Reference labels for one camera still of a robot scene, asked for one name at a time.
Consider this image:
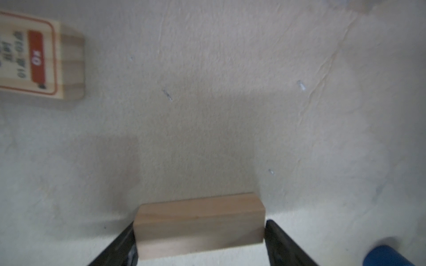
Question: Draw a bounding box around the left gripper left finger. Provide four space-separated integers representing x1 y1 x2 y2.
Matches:
89 223 138 266

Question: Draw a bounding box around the cow picture wood block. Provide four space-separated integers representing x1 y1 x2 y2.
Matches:
1 11 85 100

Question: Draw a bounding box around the wood block numbered 72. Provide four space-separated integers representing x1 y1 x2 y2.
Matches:
133 194 266 260

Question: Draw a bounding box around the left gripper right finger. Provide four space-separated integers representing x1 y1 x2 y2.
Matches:
264 219 318 266

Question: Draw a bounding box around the blue cylinder block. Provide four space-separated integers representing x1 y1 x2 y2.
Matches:
362 245 414 266

